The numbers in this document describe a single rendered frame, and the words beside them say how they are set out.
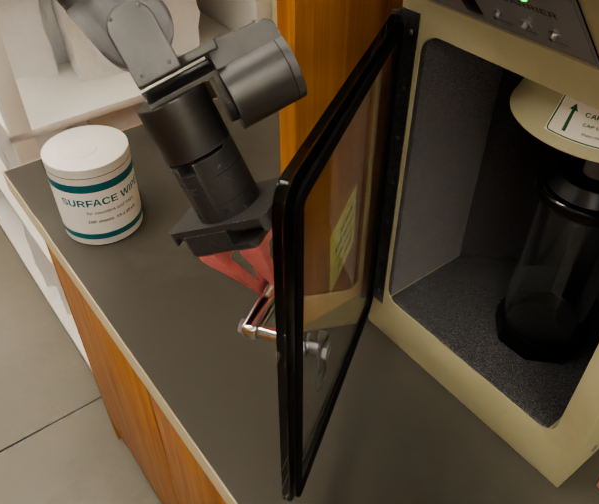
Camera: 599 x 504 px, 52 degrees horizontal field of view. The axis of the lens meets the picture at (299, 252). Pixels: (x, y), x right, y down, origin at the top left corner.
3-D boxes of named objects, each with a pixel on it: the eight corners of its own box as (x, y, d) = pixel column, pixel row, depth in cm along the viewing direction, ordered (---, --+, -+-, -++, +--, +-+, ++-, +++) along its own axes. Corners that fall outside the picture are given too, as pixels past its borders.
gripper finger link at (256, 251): (259, 273, 62) (215, 196, 58) (321, 265, 58) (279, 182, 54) (230, 320, 57) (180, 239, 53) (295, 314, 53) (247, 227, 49)
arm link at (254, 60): (105, 28, 51) (96, 14, 43) (228, -36, 52) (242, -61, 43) (179, 157, 54) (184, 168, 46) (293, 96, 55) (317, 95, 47)
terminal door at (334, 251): (370, 303, 84) (404, 7, 57) (289, 509, 63) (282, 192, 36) (365, 302, 85) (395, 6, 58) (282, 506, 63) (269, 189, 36)
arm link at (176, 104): (127, 94, 50) (131, 106, 45) (202, 54, 50) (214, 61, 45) (170, 167, 53) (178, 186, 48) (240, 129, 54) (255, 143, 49)
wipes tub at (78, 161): (123, 189, 112) (106, 115, 102) (157, 225, 104) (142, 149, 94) (53, 216, 106) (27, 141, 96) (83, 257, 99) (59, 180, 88)
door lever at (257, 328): (328, 291, 59) (329, 270, 57) (292, 363, 52) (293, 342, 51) (276, 277, 61) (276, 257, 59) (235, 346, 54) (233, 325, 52)
